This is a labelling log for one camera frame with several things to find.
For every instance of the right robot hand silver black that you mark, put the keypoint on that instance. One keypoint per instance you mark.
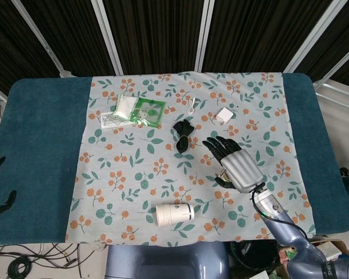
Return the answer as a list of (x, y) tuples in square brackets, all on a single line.
[(241, 168)]

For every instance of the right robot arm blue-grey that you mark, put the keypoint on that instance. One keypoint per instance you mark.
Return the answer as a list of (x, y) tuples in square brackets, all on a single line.
[(279, 218)]

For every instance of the white charger adapter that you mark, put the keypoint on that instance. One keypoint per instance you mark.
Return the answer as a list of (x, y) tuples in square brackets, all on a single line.
[(224, 115)]

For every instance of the teal table cover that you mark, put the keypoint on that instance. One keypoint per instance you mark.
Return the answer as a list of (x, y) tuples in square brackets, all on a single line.
[(40, 130)]

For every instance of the black sock bundle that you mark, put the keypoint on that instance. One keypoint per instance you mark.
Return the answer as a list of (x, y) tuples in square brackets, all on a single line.
[(182, 135)]

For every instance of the white paper cup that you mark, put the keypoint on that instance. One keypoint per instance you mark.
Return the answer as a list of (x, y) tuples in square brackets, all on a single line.
[(174, 214)]

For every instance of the black waste bin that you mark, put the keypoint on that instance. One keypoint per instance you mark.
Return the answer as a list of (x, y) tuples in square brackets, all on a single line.
[(253, 255)]

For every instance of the floral tablecloth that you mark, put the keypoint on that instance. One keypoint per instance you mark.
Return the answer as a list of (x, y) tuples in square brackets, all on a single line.
[(133, 162)]

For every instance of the green plastic bag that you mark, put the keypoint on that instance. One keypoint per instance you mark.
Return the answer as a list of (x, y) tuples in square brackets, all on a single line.
[(149, 112)]

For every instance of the cardboard box with clutter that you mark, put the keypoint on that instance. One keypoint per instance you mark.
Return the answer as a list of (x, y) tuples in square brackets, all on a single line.
[(331, 250)]

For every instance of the blue-grey robot torso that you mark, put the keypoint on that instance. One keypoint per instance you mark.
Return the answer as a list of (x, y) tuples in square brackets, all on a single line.
[(163, 261)]

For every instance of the white printed booklet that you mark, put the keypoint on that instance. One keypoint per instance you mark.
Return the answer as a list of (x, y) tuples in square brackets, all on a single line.
[(110, 122)]

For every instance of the white powder pouch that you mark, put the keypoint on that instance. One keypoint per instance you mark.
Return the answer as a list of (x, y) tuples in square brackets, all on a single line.
[(125, 107)]

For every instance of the black folding screen white frame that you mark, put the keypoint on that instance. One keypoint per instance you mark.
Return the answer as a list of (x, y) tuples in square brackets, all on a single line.
[(163, 35)]

